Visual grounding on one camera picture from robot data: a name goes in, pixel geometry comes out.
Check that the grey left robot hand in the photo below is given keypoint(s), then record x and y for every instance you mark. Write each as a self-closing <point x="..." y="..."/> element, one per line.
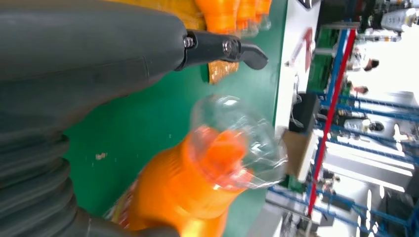
<point x="82" y="55"/>

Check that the green table mat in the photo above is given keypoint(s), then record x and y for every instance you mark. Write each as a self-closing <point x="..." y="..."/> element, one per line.
<point x="131" y="130"/>

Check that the yellow taped plastic mat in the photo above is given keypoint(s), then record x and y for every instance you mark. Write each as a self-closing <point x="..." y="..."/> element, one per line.
<point x="222" y="72"/>

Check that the red and white booklet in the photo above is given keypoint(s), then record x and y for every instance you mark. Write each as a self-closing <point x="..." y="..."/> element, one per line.
<point x="307" y="49"/>

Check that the black case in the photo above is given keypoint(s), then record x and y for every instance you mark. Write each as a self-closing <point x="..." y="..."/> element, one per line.
<point x="304" y="113"/>

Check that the cardboard box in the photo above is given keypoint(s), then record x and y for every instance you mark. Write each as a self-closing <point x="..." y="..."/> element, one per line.
<point x="294" y="153"/>

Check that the green plastic crate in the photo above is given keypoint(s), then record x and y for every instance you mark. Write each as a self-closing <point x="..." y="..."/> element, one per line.
<point x="327" y="42"/>
<point x="320" y="75"/>

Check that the person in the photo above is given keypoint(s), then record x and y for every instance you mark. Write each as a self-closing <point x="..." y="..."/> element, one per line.
<point x="358" y="89"/>
<point x="363" y="62"/>

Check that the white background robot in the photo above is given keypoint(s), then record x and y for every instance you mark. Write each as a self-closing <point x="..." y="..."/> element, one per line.
<point x="356" y="126"/>

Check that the blue metal shelving rack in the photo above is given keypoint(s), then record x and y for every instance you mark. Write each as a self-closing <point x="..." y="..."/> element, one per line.
<point x="376" y="109"/>

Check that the red rack post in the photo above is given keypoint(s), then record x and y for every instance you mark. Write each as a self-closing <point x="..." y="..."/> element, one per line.
<point x="330" y="121"/>

